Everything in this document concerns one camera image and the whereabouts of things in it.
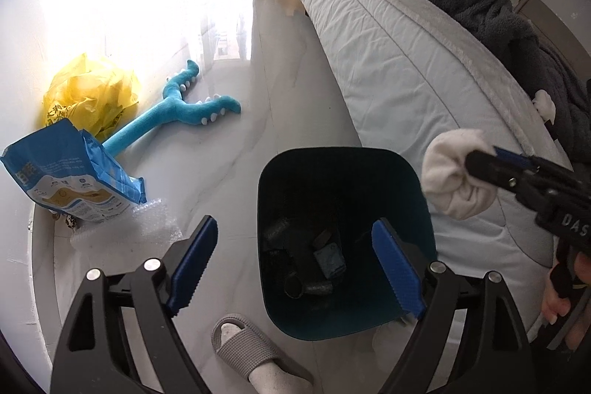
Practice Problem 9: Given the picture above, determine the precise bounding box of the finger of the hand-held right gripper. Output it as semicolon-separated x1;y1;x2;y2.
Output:
494;147;573;181
464;150;536;194

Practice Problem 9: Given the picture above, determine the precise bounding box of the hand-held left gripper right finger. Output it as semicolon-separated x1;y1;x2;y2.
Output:
372;219;532;394

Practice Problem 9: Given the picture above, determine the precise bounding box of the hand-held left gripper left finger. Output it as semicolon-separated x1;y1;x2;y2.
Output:
50;216;219;394

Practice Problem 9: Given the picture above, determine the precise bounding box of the white sock ball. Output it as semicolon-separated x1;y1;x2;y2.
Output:
422;129;499;220
531;89;557;122

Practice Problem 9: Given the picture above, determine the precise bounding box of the blue tissue packet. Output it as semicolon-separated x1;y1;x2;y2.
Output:
313;243;347;282

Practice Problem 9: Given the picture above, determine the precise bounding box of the dark teal plastic bin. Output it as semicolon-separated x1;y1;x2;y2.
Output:
256;147;438;342

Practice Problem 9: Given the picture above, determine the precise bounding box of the person's right hand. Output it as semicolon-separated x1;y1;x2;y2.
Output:
541;256;591;349

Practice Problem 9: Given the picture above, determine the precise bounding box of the clear bubble wrap piece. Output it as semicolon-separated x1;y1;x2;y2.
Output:
69;198;184;256

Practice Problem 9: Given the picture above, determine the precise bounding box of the black foam roll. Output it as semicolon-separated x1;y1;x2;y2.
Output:
302;278;334;297
263;216;293;248

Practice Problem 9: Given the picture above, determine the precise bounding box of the grey slipper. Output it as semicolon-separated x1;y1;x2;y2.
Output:
211;315;315;394

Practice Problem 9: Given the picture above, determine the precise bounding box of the person's white socked foot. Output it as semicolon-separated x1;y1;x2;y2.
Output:
221;324;315;394

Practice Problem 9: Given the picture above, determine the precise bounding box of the beige headboard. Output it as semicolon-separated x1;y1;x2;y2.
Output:
515;0;591;68

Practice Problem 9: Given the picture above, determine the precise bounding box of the dark grey fleece blanket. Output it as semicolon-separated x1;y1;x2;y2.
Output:
421;0;591;166

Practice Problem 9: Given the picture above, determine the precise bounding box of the light grey bed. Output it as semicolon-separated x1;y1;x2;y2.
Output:
264;0;591;344

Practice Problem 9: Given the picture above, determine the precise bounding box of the blue plush toy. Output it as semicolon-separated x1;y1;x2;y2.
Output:
100;59;242;157

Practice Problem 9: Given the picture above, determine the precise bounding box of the blue paper bag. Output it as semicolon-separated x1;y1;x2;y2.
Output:
0;117;148;222

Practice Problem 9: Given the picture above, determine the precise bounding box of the yellow plastic bag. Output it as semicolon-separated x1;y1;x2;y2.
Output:
43;52;143;143

